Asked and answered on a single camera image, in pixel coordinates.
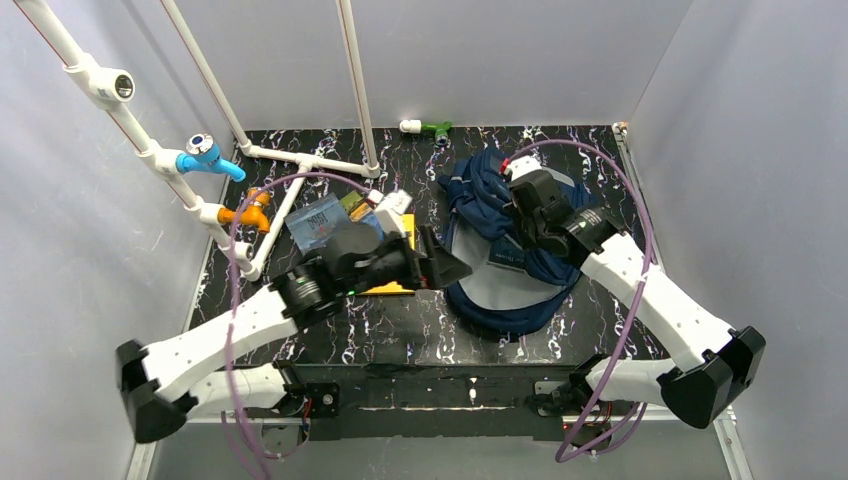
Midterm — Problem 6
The yellow notebook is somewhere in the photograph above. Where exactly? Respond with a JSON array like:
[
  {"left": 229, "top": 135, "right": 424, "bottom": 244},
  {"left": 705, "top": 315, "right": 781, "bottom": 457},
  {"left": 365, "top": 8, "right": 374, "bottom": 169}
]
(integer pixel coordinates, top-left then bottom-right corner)
[{"left": 361, "top": 213, "right": 417, "bottom": 296}]

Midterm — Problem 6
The navy blue backpack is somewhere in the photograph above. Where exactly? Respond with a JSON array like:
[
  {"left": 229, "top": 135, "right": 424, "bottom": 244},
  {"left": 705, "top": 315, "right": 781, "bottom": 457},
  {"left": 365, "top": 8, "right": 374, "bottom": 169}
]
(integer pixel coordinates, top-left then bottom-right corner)
[{"left": 437, "top": 146, "right": 581, "bottom": 335}]

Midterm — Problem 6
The blue orange paperback book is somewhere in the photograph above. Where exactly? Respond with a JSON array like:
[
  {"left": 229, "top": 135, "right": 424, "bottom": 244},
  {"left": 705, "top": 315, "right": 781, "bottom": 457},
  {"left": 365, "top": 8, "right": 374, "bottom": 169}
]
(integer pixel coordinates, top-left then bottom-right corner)
[{"left": 339, "top": 191, "right": 373, "bottom": 223}]

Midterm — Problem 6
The dark blue hardcover book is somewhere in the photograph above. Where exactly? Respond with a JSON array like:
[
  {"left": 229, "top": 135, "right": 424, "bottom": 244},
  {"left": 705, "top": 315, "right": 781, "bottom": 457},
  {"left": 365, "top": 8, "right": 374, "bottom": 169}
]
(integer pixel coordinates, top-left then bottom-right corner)
[{"left": 487, "top": 237, "right": 526, "bottom": 271}]

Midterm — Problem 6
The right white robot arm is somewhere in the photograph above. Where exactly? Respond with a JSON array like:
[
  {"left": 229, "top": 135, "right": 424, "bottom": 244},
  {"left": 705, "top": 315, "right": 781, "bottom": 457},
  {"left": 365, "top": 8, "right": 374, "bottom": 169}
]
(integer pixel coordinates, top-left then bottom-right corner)
[{"left": 504, "top": 168, "right": 766, "bottom": 428}]

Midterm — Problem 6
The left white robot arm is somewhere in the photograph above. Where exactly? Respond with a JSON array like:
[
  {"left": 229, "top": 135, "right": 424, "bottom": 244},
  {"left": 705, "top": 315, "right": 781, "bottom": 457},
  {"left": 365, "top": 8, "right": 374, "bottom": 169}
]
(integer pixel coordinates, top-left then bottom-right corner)
[{"left": 115, "top": 224, "right": 472, "bottom": 444}]

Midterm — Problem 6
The green white pipe fitting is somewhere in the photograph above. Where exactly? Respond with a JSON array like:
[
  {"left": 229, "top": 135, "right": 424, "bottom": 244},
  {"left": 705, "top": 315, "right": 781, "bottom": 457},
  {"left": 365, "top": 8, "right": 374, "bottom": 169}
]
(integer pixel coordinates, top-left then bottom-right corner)
[{"left": 399, "top": 119, "right": 453, "bottom": 147}]

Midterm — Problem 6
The orange plastic tap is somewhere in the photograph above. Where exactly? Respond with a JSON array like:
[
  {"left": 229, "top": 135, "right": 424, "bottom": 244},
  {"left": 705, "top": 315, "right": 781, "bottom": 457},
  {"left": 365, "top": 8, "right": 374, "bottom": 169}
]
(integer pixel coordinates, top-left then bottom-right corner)
[{"left": 216, "top": 192, "right": 271, "bottom": 234}]

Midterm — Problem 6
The blue plastic tap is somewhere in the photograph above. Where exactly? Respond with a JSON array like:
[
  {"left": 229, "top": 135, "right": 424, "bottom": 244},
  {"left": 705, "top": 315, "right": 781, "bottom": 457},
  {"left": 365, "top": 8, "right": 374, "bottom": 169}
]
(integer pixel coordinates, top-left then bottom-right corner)
[{"left": 175, "top": 133, "right": 246, "bottom": 182}]

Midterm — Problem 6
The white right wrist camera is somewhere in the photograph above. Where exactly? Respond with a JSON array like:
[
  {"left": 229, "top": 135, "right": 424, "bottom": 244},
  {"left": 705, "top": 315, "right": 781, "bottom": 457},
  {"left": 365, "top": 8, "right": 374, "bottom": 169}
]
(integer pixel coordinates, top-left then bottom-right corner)
[{"left": 500, "top": 156, "right": 542, "bottom": 182}]

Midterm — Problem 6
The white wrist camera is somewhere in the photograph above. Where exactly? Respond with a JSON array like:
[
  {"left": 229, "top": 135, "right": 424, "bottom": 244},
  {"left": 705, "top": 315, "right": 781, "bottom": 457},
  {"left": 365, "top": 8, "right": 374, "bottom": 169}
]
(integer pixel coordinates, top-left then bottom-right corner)
[
  {"left": 500, "top": 156, "right": 542, "bottom": 182},
  {"left": 365, "top": 189, "right": 412, "bottom": 234}
]

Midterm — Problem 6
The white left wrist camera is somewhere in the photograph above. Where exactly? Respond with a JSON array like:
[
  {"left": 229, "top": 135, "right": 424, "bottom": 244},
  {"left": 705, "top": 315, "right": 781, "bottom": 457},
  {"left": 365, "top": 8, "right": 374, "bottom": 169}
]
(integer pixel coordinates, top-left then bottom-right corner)
[{"left": 365, "top": 189, "right": 412, "bottom": 234}]

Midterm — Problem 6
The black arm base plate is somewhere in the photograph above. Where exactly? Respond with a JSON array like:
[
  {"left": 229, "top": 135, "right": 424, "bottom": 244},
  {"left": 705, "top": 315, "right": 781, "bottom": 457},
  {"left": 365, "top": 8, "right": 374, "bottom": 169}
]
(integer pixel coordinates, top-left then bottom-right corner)
[{"left": 275, "top": 361, "right": 579, "bottom": 441}]

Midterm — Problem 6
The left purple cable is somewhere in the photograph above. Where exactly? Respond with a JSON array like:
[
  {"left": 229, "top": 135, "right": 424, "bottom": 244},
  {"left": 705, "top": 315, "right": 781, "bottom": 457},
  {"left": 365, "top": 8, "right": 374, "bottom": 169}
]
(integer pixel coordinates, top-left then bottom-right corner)
[{"left": 219, "top": 170, "right": 382, "bottom": 480}]

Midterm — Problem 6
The purple cable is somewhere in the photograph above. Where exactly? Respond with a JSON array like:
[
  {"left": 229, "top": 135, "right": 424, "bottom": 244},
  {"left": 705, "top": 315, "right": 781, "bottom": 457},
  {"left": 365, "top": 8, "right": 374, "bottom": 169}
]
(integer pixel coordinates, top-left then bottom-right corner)
[
  {"left": 506, "top": 139, "right": 658, "bottom": 464},
  {"left": 219, "top": 170, "right": 382, "bottom": 480}
]

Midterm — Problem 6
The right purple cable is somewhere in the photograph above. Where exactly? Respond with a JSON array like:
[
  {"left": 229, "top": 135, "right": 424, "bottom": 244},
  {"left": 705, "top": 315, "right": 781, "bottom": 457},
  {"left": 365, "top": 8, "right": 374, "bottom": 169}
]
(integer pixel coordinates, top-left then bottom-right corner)
[{"left": 506, "top": 139, "right": 658, "bottom": 464}]

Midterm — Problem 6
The aluminium rail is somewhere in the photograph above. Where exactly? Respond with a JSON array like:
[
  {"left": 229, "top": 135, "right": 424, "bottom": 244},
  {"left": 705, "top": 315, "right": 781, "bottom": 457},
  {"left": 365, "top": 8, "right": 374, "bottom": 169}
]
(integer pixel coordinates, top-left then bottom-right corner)
[{"left": 125, "top": 407, "right": 753, "bottom": 479}]

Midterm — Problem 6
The white pvc pipe frame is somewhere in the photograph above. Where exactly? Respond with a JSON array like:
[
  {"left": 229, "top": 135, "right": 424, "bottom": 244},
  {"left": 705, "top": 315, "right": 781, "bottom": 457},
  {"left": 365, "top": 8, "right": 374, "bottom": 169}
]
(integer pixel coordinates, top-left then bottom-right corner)
[{"left": 13, "top": 0, "right": 383, "bottom": 283}]

